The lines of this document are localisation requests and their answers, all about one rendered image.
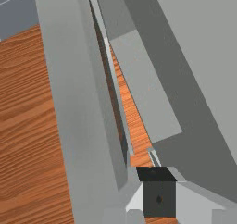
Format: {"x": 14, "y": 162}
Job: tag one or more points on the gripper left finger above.
{"x": 151, "y": 200}

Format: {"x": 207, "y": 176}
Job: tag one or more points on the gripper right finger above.
{"x": 168, "y": 200}

